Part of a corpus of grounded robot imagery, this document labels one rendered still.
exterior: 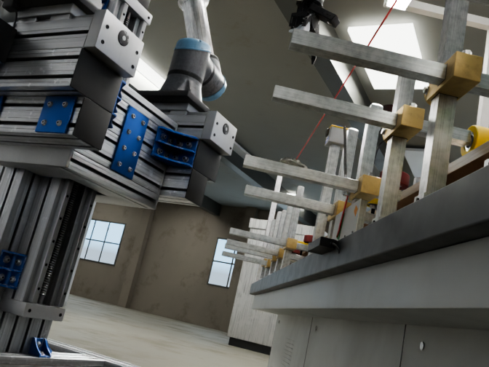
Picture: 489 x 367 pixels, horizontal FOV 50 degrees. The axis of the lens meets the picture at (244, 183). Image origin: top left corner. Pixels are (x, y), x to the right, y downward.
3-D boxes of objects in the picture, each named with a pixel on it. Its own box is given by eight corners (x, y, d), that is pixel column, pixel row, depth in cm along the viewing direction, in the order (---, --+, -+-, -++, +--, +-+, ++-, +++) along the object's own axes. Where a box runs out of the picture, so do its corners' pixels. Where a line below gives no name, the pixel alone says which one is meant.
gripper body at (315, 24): (295, 39, 183) (302, 9, 186) (319, 38, 179) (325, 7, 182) (287, 27, 176) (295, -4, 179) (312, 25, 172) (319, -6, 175)
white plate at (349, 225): (353, 235, 134) (359, 198, 136) (329, 247, 159) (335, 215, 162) (355, 236, 134) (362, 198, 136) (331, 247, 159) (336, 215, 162)
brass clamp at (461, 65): (450, 75, 92) (453, 49, 93) (419, 104, 105) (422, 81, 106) (484, 83, 92) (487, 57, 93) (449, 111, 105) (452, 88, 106)
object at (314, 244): (321, 249, 139) (325, 232, 140) (305, 257, 160) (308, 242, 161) (340, 253, 139) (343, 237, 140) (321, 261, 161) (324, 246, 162)
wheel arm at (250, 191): (244, 196, 164) (247, 183, 165) (242, 198, 167) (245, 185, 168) (378, 226, 165) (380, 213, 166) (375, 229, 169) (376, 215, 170)
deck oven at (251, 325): (295, 362, 758) (320, 226, 807) (222, 343, 811) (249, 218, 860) (324, 363, 894) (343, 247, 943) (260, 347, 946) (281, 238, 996)
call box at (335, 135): (328, 143, 200) (331, 124, 202) (324, 148, 207) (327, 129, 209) (346, 146, 201) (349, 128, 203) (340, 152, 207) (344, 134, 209)
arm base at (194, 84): (145, 95, 165) (153, 67, 168) (171, 115, 178) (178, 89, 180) (185, 95, 158) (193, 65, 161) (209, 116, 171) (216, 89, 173)
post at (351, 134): (324, 266, 165) (348, 126, 177) (321, 267, 168) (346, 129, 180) (335, 269, 165) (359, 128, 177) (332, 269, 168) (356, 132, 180)
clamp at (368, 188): (360, 191, 138) (363, 173, 139) (346, 202, 151) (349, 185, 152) (380, 196, 138) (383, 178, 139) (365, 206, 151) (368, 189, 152)
